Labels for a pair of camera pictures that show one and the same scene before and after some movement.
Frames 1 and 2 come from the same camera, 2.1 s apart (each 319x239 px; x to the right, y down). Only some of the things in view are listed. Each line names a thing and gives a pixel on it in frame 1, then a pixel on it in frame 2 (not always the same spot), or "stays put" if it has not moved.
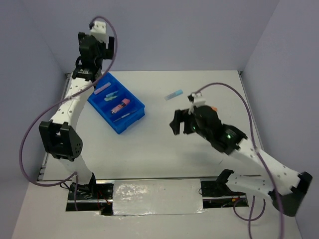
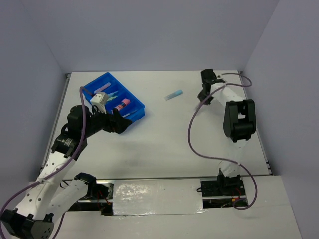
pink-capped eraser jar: (124, 102) stays put
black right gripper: (180, 115) to (201, 95)
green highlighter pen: (108, 98) stays put
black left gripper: (107, 53) to (115, 122)
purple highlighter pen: (102, 88) stays put
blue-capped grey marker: (173, 94) stays put
